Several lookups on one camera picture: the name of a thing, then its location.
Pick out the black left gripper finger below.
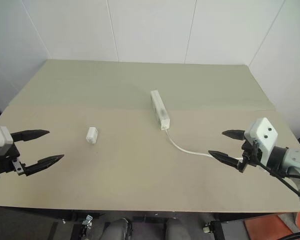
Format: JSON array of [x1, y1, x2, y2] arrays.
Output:
[[10, 129, 51, 142], [24, 154, 65, 177]]

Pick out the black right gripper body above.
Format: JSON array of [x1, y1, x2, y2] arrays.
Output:
[[237, 139, 263, 173]]

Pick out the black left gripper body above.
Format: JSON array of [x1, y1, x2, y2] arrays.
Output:
[[0, 141, 26, 177]]

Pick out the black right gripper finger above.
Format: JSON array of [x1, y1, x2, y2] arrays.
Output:
[[207, 149, 242, 170], [221, 129, 246, 141]]

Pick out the white plug adapter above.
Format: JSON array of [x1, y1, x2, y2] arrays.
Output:
[[85, 126, 99, 145]]

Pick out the white power strip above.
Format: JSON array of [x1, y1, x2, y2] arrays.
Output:
[[149, 90, 171, 131]]

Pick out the metal clamp under table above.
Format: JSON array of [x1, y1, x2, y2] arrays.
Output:
[[81, 214, 94, 227]]

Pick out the orange floor mat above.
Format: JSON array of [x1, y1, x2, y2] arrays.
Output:
[[243, 213, 300, 240]]

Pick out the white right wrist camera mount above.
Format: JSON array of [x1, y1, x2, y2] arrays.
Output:
[[243, 117, 279, 167]]

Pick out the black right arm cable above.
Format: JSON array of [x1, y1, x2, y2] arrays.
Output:
[[254, 159, 300, 205]]

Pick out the white power cable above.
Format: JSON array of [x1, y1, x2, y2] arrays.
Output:
[[164, 127, 244, 161]]

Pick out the black table frame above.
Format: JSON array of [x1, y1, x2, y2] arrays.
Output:
[[0, 205, 300, 240]]

